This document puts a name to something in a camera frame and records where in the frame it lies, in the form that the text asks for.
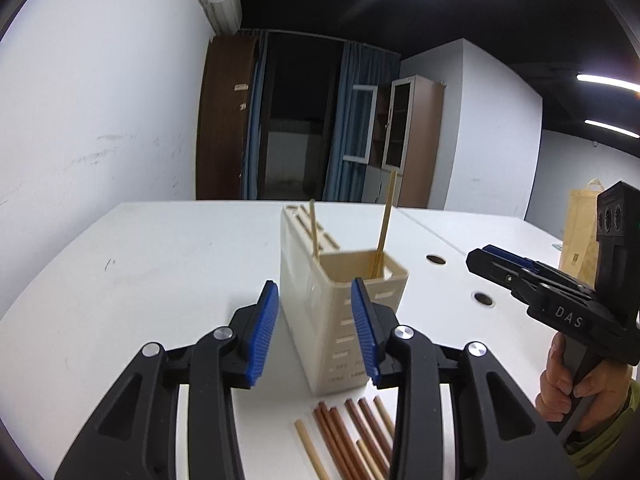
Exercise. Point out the light bamboo chopstick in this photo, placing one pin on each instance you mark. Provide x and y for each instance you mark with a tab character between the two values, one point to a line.
310	447
371	457
314	230
386	410
386	220

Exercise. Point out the brown glass-door cabinet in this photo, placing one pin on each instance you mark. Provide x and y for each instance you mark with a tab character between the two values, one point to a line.
425	135

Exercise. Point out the ceiling strip light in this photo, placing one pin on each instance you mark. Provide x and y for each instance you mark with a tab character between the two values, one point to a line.
612	129
607	82

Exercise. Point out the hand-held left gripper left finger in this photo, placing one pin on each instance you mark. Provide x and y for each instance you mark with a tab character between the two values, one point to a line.
262	330

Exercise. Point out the brown paper bag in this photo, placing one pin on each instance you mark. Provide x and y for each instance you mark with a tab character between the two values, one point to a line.
580	230

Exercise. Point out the person's right hand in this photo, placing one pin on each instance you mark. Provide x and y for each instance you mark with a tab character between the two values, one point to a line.
550	385

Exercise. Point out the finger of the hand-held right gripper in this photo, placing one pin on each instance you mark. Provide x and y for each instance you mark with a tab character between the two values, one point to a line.
515	259
500	272

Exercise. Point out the white window sash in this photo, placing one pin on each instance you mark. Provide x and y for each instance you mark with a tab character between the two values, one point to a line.
372	125

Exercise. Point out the cream plastic utensil holder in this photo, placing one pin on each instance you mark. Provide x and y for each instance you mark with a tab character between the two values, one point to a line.
320	320

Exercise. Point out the blue curtain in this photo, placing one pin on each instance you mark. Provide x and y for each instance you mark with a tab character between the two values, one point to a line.
350	75
254	120

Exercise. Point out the person's right forearm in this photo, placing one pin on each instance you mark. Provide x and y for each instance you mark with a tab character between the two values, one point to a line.
607	445

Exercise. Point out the brown wooden door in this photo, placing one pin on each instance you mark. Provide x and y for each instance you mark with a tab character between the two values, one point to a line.
225	125

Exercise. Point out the dark window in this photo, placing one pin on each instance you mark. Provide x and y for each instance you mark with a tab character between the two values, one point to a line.
300	110

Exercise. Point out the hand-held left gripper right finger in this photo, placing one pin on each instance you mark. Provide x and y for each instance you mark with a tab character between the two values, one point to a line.
362	330

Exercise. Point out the brown wooden chopstick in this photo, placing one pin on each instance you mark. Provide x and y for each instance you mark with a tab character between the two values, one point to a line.
377	417
340	427
367	425
350	430
327	431

